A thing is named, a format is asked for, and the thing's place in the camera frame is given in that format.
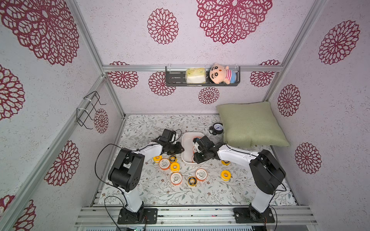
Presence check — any black yellow small tape roll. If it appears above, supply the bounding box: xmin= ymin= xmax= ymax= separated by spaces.
xmin=169 ymin=155 xmax=177 ymax=163

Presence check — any white plastic storage box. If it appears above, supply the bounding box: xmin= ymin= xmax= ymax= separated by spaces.
xmin=181 ymin=132 xmax=204 ymax=165

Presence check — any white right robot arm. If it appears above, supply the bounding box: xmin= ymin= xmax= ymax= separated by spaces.
xmin=193 ymin=136 xmax=286 ymax=224

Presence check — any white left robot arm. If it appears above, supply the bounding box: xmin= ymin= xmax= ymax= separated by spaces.
xmin=108 ymin=129 xmax=184 ymax=224

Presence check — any yellow tape roll far left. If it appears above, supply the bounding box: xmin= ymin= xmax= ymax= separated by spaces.
xmin=153 ymin=156 xmax=162 ymax=163

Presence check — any yellow tape roll right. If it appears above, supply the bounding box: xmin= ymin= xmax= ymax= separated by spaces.
xmin=221 ymin=170 xmax=231 ymax=181

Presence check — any yellow tape roll centre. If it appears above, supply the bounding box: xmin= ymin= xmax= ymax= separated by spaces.
xmin=170 ymin=162 xmax=180 ymax=172

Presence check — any black round alarm clock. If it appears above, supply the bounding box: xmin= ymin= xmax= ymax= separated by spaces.
xmin=209 ymin=123 xmax=224 ymax=135

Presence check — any green square pillow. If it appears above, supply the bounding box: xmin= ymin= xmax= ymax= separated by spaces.
xmin=216 ymin=102 xmax=290 ymax=148

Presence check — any yellow-green sponge pack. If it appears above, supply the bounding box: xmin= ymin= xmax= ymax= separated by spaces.
xmin=186 ymin=68 xmax=207 ymax=84

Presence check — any cartoon boy plush doll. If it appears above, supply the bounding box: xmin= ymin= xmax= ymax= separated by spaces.
xmin=209 ymin=64 xmax=237 ymax=85

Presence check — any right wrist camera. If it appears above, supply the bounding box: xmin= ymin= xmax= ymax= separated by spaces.
xmin=193 ymin=137 xmax=202 ymax=152

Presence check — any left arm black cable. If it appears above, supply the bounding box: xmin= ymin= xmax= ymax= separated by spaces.
xmin=94 ymin=129 xmax=183 ymax=231

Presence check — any black wall shelf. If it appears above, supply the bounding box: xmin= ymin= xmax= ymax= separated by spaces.
xmin=165 ymin=65 xmax=241 ymax=87

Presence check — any black wire wall rack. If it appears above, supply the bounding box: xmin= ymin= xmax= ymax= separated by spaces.
xmin=75 ymin=90 xmax=106 ymax=130

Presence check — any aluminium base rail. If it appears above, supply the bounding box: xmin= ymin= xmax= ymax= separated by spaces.
xmin=74 ymin=206 xmax=318 ymax=228

